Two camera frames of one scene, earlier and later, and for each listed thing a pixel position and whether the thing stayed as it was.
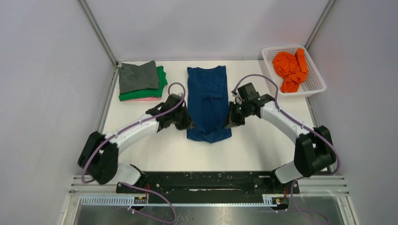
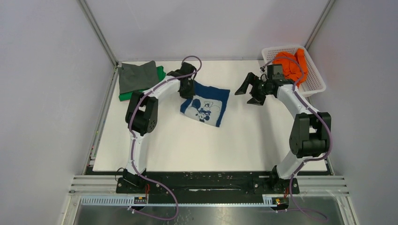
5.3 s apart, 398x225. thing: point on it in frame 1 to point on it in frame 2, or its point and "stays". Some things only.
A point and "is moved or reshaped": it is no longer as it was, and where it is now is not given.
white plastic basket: [314, 83] stays
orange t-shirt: [292, 69] stays
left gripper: [188, 123] to [189, 94]
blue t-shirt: [208, 100] is moved or reshaped
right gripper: [233, 121] to [250, 79]
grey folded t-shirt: [133, 77] stays
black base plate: [267, 183] stays
